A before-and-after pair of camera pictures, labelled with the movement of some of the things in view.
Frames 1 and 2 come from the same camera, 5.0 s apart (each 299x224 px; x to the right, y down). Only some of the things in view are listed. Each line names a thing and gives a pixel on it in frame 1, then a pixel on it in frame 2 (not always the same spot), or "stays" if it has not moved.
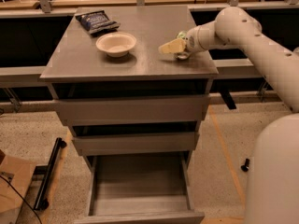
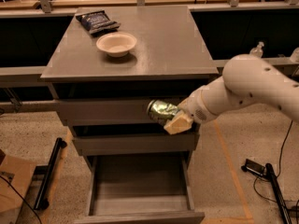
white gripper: (192, 41) -> (195, 106)
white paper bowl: (116, 44) stays
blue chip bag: (95, 21) stays
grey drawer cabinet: (133, 84) stays
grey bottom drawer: (145, 189) stays
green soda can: (183, 55) -> (162, 110)
